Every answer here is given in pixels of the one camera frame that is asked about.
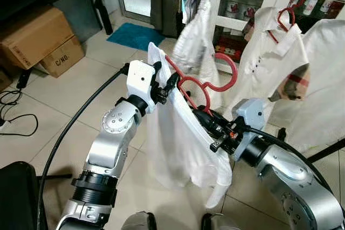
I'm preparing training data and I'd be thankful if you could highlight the black chair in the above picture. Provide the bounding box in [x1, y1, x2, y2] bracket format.
[0, 161, 40, 230]

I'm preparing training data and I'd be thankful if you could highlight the grey robot right foot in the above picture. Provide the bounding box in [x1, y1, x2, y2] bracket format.
[201, 213, 240, 230]

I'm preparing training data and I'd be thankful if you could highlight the thin plain white shirt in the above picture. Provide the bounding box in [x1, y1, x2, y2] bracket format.
[146, 41, 234, 210]

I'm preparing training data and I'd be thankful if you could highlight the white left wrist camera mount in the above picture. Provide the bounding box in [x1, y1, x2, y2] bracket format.
[126, 60, 158, 114]

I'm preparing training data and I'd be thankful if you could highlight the grey robot foot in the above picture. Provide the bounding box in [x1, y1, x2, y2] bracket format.
[201, 213, 240, 230]
[121, 211, 157, 230]

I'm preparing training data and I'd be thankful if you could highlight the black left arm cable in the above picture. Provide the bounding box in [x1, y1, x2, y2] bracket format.
[37, 64, 132, 230]

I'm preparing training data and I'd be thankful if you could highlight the black floor cable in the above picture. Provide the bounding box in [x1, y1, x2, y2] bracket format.
[0, 87, 39, 137]

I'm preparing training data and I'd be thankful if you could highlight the white display cabinet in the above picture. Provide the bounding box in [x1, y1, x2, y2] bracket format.
[183, 0, 345, 66]

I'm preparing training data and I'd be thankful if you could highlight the large white t-shirt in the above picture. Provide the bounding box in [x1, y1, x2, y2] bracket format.
[271, 18, 345, 154]

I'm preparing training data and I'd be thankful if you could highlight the white polo shirt plaid lining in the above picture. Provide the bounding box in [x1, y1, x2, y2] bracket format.
[223, 6, 312, 129]

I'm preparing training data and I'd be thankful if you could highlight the black metal shelf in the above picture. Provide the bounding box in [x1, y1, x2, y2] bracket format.
[0, 0, 114, 36]

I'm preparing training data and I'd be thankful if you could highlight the black power adapter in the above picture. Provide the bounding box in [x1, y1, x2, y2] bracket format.
[15, 68, 32, 90]

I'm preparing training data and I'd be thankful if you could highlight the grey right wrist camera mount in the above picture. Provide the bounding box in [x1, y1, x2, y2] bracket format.
[231, 99, 266, 161]

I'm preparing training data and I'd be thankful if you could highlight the large brown cardboard box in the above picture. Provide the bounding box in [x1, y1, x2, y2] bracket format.
[0, 5, 76, 71]

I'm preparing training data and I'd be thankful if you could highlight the teal floor mat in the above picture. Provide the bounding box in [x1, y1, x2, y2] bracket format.
[106, 22, 165, 52]

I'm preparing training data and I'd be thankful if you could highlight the small printed cardboard box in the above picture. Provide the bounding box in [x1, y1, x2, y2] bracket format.
[37, 35, 86, 78]

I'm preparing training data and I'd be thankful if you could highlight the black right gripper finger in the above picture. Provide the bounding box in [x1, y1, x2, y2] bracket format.
[192, 113, 217, 137]
[198, 108, 223, 127]

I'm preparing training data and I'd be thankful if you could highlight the grey robot left foot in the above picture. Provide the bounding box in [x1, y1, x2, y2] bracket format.
[121, 211, 157, 230]

